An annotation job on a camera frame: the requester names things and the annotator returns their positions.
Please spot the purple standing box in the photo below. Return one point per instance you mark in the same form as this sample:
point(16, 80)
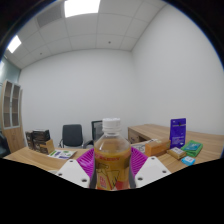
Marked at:
point(177, 133)

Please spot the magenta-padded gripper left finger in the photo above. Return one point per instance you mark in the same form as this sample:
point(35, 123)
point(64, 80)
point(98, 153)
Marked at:
point(72, 173)

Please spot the large black box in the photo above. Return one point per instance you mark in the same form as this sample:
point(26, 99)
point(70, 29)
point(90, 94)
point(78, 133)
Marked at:
point(41, 136)

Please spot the wooden shelf cabinet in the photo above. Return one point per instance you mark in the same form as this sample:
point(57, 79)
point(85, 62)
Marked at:
point(13, 133)

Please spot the orange cardboard box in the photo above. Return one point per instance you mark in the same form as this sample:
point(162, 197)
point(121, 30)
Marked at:
point(157, 148)

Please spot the dark solid-back office chair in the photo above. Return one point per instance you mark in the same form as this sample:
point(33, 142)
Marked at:
point(71, 135)

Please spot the small ceiling light panel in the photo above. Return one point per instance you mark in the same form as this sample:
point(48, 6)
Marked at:
point(14, 44)

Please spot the small tan box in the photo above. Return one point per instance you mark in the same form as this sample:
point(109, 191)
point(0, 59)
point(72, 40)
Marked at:
point(176, 153)

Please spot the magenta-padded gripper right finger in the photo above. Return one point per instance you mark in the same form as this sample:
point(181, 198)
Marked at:
point(151, 171)

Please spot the orange-label drink bottle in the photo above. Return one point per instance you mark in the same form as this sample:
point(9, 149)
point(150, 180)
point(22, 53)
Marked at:
point(112, 160)

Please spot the ceiling air vent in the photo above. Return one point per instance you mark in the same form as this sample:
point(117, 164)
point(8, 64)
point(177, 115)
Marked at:
point(49, 15)

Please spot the wooden side desk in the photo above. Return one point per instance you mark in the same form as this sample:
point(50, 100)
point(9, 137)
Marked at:
point(150, 131)

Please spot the small blue box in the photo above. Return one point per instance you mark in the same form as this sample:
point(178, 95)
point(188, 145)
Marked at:
point(188, 160)

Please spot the large ceiling light panel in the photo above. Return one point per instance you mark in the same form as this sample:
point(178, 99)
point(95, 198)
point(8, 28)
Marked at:
point(82, 7)

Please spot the green packet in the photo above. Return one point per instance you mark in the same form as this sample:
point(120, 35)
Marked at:
point(192, 148)

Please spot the black sofa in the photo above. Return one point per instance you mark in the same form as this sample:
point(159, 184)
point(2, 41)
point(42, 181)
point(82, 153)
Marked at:
point(3, 146)

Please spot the black mesh-back office chair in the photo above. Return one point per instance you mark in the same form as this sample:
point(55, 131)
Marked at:
point(96, 130)

